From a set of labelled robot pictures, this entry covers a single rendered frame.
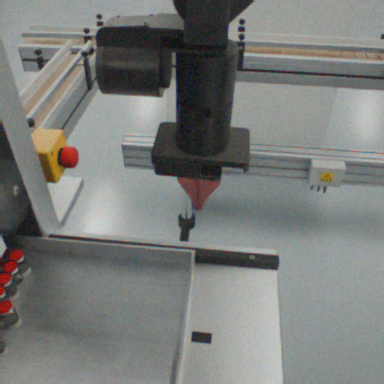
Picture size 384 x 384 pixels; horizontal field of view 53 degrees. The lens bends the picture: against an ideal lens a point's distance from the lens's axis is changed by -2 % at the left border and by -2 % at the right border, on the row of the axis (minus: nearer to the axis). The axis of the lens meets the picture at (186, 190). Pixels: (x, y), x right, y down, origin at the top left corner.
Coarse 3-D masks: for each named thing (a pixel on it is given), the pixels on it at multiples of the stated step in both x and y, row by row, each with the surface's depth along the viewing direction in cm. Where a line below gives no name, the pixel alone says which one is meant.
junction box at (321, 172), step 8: (312, 160) 142; (320, 160) 142; (328, 160) 142; (312, 168) 140; (320, 168) 139; (328, 168) 139; (336, 168) 139; (344, 168) 138; (312, 176) 142; (320, 176) 142; (328, 176) 141; (336, 176) 141; (312, 184) 144; (320, 184) 144; (328, 184) 144; (336, 184) 143
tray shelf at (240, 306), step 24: (144, 240) 69; (168, 240) 69; (216, 264) 65; (192, 288) 62; (216, 288) 62; (240, 288) 62; (264, 288) 62; (192, 312) 59; (216, 312) 59; (240, 312) 59; (264, 312) 59; (216, 336) 56; (240, 336) 56; (264, 336) 56; (192, 360) 53; (216, 360) 53; (240, 360) 53; (264, 360) 53
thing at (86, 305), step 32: (32, 256) 66; (64, 256) 66; (96, 256) 66; (128, 256) 65; (160, 256) 65; (192, 256) 62; (32, 288) 61; (64, 288) 61; (96, 288) 62; (128, 288) 62; (160, 288) 62; (32, 320) 57; (64, 320) 57; (96, 320) 57; (128, 320) 57; (160, 320) 57; (32, 352) 54; (64, 352) 54; (96, 352) 54; (128, 352) 54; (160, 352) 54
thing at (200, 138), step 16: (176, 112) 38; (192, 112) 36; (208, 112) 37; (224, 112) 37; (160, 128) 43; (176, 128) 39; (192, 128) 37; (208, 128) 37; (224, 128) 38; (240, 128) 43; (160, 144) 41; (176, 144) 41; (192, 144) 39; (208, 144) 38; (224, 144) 40; (240, 144) 41; (160, 160) 40; (176, 160) 40; (192, 160) 39; (208, 160) 39; (224, 160) 39; (240, 160) 39
